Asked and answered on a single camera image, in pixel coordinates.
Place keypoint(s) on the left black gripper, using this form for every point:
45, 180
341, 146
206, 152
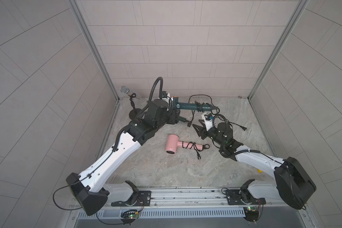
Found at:
173, 116

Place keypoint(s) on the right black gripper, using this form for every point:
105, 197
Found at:
202, 132

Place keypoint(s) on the green hair dryer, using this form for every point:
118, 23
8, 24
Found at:
183, 119
196, 106

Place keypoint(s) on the pink hair dryer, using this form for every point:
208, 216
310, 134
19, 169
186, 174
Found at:
173, 143

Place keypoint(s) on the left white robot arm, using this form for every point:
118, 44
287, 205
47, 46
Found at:
88, 186

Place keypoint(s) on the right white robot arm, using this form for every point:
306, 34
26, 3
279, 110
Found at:
291, 183

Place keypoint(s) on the black microphone stand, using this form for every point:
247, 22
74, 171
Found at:
132, 95

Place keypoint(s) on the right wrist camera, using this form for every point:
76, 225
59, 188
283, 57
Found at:
208, 120

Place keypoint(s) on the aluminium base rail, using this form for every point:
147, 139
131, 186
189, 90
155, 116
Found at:
127, 195

